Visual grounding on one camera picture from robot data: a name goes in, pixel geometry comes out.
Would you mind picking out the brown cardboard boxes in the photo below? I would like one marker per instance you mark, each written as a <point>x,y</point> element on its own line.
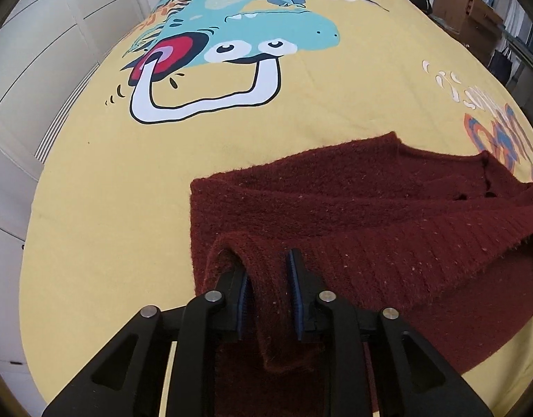
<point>457,8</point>

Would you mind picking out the yellow printed bed blanket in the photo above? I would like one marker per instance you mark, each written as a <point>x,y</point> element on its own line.
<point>292,121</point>

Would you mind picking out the dark red knit sweater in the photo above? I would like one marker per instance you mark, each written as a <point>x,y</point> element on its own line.
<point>379,208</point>

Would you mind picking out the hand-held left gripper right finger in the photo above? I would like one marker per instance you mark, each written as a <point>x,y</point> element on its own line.
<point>294,295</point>

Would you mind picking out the white wardrobe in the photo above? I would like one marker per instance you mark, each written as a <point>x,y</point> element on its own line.
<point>40,52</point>

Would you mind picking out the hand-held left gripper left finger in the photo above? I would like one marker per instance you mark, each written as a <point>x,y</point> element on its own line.
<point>242,299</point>

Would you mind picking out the dark hanging bag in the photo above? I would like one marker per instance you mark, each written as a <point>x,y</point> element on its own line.
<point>501,67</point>

